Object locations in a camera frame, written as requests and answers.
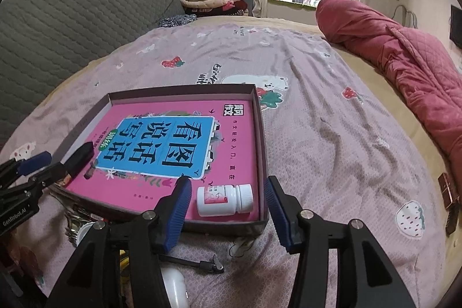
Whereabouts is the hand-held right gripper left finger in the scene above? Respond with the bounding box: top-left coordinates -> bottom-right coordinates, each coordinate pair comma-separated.
45,175 -> 193,308

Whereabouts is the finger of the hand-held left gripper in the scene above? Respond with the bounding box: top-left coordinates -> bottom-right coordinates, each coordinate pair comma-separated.
22,142 -> 95,194
0,150 -> 53,188

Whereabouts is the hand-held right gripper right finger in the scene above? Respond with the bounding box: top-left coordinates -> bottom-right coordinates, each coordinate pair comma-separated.
263,175 -> 417,308

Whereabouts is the white pill bottle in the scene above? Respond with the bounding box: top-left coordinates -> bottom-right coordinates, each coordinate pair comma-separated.
197,184 -> 254,217

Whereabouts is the yellow watch with black strap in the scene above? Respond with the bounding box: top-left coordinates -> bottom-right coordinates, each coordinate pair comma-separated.
117,248 -> 225,274

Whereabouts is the shallow brown cardboard box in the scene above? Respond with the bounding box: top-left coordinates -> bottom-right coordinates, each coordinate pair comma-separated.
49,84 -> 269,237

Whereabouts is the brass door knob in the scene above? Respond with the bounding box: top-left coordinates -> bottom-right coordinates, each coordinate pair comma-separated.
64,210 -> 109,247

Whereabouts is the white computer mouse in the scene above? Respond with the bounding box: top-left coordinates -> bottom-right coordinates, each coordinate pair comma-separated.
161,268 -> 188,308

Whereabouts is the pink book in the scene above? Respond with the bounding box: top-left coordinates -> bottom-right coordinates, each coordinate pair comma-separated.
67,99 -> 260,222

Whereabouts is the printed pink bed sheet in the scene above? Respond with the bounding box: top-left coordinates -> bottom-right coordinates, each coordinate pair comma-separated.
0,17 -> 451,308

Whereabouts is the grey quilted headboard cushion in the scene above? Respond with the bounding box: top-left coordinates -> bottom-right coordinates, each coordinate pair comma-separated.
0,0 -> 185,150

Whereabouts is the brown rectangular case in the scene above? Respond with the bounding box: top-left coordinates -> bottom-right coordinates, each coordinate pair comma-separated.
438,173 -> 456,210

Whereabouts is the blue patterned cloth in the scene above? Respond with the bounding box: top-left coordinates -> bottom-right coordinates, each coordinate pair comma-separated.
158,14 -> 198,29

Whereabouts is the dark small object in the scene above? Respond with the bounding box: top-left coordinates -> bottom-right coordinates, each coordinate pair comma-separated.
446,203 -> 461,236

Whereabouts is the red quilted blanket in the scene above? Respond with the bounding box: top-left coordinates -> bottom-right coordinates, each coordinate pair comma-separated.
316,0 -> 462,182

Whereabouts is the grey wall cable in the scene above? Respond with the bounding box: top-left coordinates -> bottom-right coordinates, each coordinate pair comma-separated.
393,4 -> 419,29

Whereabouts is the black wall television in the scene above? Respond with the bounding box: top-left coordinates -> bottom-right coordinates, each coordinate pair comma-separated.
449,5 -> 462,49

